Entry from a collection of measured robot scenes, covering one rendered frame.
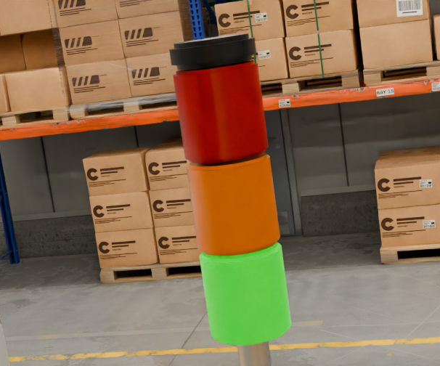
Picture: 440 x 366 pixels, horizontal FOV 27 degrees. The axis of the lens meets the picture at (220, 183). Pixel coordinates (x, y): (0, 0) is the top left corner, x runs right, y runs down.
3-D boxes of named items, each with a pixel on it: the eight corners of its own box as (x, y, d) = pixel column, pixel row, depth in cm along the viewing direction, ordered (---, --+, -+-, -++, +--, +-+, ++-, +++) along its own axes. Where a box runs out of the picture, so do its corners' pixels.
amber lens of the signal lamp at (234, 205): (186, 258, 53) (173, 170, 52) (212, 236, 58) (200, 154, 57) (269, 254, 52) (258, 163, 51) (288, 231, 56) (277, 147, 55)
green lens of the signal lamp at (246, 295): (200, 347, 54) (187, 262, 53) (223, 318, 59) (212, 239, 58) (282, 345, 53) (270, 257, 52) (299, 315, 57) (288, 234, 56)
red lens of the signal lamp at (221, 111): (173, 166, 52) (160, 75, 51) (200, 151, 57) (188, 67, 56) (257, 159, 51) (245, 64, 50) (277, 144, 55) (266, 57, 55)
